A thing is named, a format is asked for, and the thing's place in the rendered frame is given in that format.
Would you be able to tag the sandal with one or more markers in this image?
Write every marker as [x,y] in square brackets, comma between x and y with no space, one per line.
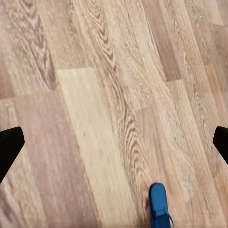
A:
[159,207]

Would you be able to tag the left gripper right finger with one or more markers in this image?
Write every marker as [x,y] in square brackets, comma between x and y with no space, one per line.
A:
[220,141]

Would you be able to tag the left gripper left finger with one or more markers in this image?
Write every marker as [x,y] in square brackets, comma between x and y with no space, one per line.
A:
[11,142]

